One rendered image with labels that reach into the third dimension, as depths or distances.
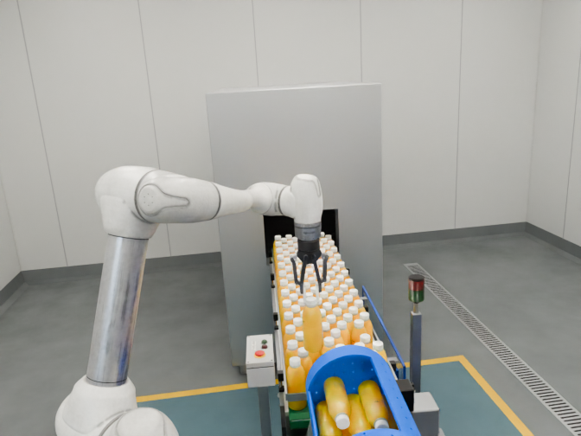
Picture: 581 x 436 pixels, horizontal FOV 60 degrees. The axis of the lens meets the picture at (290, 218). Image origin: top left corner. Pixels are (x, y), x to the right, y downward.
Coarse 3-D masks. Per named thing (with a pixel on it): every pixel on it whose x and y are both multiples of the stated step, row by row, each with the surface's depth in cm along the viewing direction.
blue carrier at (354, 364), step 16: (336, 352) 157; (352, 352) 156; (368, 352) 158; (320, 368) 155; (336, 368) 162; (352, 368) 162; (368, 368) 162; (384, 368) 153; (320, 384) 163; (352, 384) 164; (384, 384) 142; (320, 400) 164; (400, 400) 139; (400, 416) 129; (368, 432) 121; (384, 432) 121; (400, 432) 122; (416, 432) 128
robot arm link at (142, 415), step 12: (144, 408) 118; (120, 420) 115; (132, 420) 114; (144, 420) 114; (156, 420) 114; (168, 420) 117; (108, 432) 118; (120, 432) 112; (132, 432) 111; (144, 432) 111; (156, 432) 112; (168, 432) 114
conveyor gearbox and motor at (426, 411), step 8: (416, 400) 191; (424, 400) 190; (432, 400) 190; (416, 408) 186; (424, 408) 186; (432, 408) 185; (416, 416) 185; (424, 416) 185; (432, 416) 186; (416, 424) 186; (424, 424) 186; (432, 424) 187; (424, 432) 187; (432, 432) 187; (440, 432) 195
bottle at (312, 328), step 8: (304, 312) 174; (312, 312) 172; (320, 312) 174; (304, 320) 174; (312, 320) 173; (320, 320) 174; (304, 328) 175; (312, 328) 173; (320, 328) 175; (304, 336) 176; (312, 336) 174; (320, 336) 175; (304, 344) 177; (312, 344) 175; (320, 344) 176; (312, 352) 176
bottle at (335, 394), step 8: (336, 376) 161; (328, 384) 158; (336, 384) 157; (328, 392) 155; (336, 392) 153; (344, 392) 154; (328, 400) 153; (336, 400) 149; (344, 400) 150; (328, 408) 150; (336, 408) 147; (344, 408) 147; (336, 416) 146
